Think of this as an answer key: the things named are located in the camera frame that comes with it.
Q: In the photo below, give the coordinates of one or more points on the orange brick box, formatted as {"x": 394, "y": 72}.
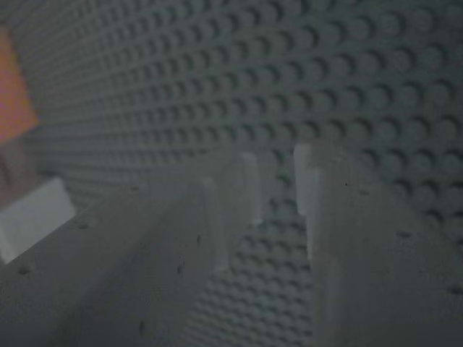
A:
{"x": 12, "y": 94}

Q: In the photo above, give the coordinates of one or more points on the grey Lego baseplate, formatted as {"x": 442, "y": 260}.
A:
{"x": 235, "y": 72}

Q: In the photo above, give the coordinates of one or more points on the grey white brick box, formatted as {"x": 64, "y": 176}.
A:
{"x": 32, "y": 220}

